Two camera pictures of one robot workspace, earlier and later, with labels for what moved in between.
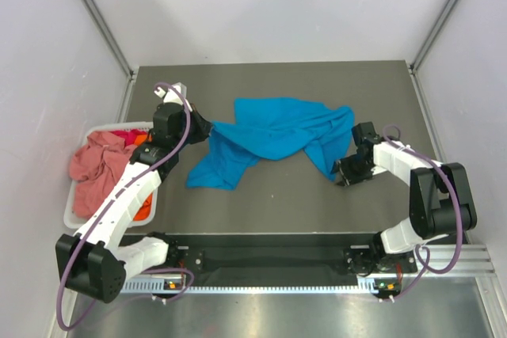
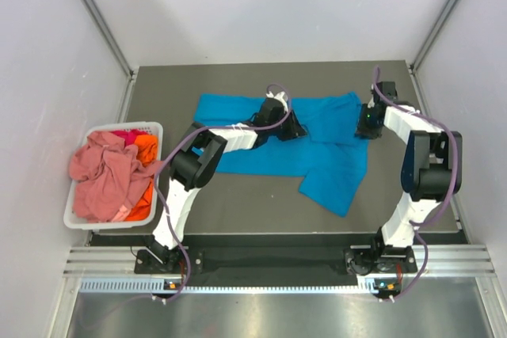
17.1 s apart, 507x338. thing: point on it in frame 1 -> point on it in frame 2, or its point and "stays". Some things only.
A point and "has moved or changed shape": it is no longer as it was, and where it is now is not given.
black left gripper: [203, 126] -> [295, 129]
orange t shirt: [146, 209] stays
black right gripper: [348, 176] -> [362, 131]
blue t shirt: [272, 129] has moved or changed shape
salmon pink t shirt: [96, 166] stays
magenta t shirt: [129, 134] stays
